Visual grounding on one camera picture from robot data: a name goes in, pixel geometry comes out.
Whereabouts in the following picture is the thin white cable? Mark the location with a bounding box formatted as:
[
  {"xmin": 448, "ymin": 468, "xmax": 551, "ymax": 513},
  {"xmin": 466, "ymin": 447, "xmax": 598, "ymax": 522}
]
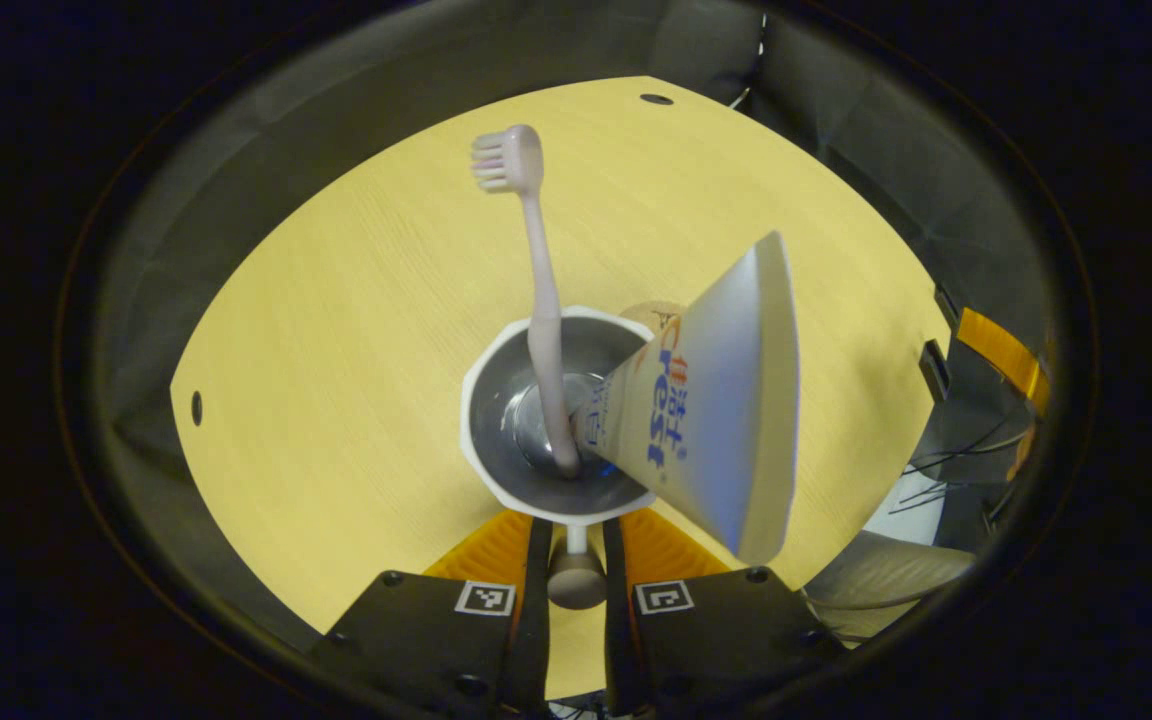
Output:
[{"xmin": 729, "ymin": 12, "xmax": 769, "ymax": 111}]

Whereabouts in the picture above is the white toothpaste tube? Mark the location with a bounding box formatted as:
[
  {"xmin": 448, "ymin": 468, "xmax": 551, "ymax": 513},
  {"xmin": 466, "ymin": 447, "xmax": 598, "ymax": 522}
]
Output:
[{"xmin": 576, "ymin": 230, "xmax": 801, "ymax": 566}]

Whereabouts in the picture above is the thin black cable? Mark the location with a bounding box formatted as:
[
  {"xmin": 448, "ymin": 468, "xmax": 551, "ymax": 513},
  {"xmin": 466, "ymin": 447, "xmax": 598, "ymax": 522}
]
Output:
[{"xmin": 904, "ymin": 418, "xmax": 1029, "ymax": 479}]

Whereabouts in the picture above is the white cup with wooden handle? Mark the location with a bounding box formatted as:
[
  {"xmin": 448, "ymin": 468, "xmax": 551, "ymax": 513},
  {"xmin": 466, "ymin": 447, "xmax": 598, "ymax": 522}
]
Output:
[{"xmin": 460, "ymin": 305, "xmax": 659, "ymax": 611}]

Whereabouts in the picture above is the light wooden desktop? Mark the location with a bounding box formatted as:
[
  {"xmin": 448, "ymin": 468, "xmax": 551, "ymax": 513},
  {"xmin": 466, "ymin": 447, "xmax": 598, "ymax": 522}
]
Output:
[{"xmin": 169, "ymin": 75, "xmax": 953, "ymax": 701}]

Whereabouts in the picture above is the white toothbrush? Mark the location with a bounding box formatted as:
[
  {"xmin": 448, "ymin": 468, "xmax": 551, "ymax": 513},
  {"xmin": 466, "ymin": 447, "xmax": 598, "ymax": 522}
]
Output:
[{"xmin": 470, "ymin": 124, "xmax": 583, "ymax": 479}]

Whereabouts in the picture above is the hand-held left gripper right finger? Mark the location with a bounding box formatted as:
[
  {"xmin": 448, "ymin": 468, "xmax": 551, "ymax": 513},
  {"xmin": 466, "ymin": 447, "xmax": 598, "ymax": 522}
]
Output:
[{"xmin": 601, "ymin": 507, "xmax": 847, "ymax": 719}]

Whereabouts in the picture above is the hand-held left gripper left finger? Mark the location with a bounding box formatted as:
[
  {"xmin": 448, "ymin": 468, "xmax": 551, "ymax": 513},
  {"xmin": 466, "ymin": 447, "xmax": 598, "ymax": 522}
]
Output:
[{"xmin": 311, "ymin": 510, "xmax": 554, "ymax": 716}]

